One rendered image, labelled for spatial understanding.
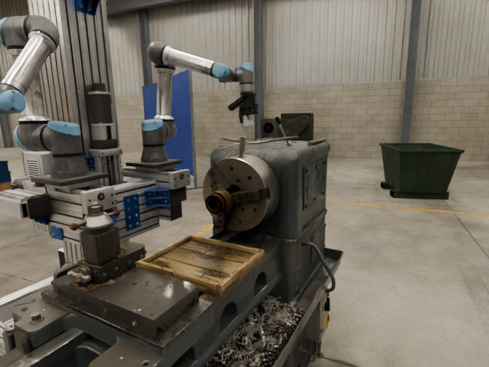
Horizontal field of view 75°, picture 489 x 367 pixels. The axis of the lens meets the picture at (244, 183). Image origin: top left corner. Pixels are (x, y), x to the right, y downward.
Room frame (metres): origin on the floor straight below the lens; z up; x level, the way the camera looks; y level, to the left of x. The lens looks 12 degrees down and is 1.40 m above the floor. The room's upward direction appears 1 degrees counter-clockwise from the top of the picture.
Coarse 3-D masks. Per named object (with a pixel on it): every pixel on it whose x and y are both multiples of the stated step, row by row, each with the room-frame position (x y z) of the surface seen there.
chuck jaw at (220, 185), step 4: (216, 164) 1.32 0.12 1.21; (212, 168) 1.28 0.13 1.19; (216, 168) 1.29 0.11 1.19; (208, 172) 1.29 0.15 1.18; (212, 172) 1.28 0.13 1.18; (216, 172) 1.28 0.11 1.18; (220, 172) 1.30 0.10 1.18; (212, 176) 1.28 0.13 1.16; (216, 176) 1.27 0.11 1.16; (220, 176) 1.28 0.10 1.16; (224, 176) 1.29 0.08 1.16; (212, 180) 1.25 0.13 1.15; (216, 180) 1.24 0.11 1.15; (220, 180) 1.26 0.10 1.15; (224, 180) 1.28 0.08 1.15; (212, 184) 1.25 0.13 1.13; (216, 184) 1.24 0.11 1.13; (220, 184) 1.24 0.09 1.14; (224, 184) 1.25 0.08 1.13; (228, 184) 1.28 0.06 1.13; (216, 188) 1.22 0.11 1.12; (220, 188) 1.22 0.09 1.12; (224, 188) 1.24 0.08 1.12; (228, 188) 1.26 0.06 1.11
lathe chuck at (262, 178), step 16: (224, 160) 1.29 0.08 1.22; (240, 160) 1.26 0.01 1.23; (256, 160) 1.31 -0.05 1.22; (208, 176) 1.34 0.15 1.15; (240, 176) 1.26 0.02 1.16; (256, 176) 1.22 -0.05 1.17; (208, 192) 1.34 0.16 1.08; (272, 192) 1.24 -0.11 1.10; (240, 208) 1.26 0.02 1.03; (256, 208) 1.22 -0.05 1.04; (272, 208) 1.27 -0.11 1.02; (240, 224) 1.26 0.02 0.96; (256, 224) 1.22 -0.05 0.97
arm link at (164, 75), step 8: (160, 64) 1.84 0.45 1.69; (168, 64) 1.87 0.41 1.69; (160, 72) 1.88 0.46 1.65; (168, 72) 1.89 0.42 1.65; (160, 80) 1.88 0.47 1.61; (168, 80) 1.89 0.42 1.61; (160, 88) 1.88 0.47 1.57; (168, 88) 1.89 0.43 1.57; (160, 96) 1.88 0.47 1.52; (168, 96) 1.89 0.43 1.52; (160, 104) 1.88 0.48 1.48; (168, 104) 1.89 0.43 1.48; (160, 112) 1.88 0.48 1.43; (168, 112) 1.90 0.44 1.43; (168, 120) 1.88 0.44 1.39; (168, 128) 1.86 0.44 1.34; (176, 128) 1.97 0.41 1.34; (168, 136) 1.87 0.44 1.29
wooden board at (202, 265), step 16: (192, 240) 1.27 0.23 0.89; (208, 240) 1.23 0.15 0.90; (160, 256) 1.12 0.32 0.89; (176, 256) 1.12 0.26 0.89; (192, 256) 1.11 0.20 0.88; (208, 256) 1.11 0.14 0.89; (224, 256) 1.11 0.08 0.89; (240, 256) 1.11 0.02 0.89; (256, 256) 1.07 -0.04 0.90; (160, 272) 0.98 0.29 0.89; (176, 272) 0.95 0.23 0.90; (192, 272) 0.99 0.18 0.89; (224, 272) 0.98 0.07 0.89; (240, 272) 0.96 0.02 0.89; (208, 288) 0.89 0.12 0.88; (224, 288) 0.88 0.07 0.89
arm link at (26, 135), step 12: (0, 24) 1.34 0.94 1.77; (12, 24) 1.33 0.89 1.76; (24, 24) 1.32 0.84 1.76; (0, 36) 1.34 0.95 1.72; (12, 36) 1.33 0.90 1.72; (24, 36) 1.33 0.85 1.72; (12, 48) 1.33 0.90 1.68; (36, 84) 1.37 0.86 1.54; (24, 96) 1.35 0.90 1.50; (36, 96) 1.37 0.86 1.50; (36, 108) 1.36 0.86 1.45; (24, 120) 1.33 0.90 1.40; (36, 120) 1.34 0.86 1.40; (48, 120) 1.39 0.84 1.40; (24, 132) 1.33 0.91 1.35; (36, 132) 1.33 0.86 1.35; (24, 144) 1.34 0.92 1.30; (36, 144) 1.33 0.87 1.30
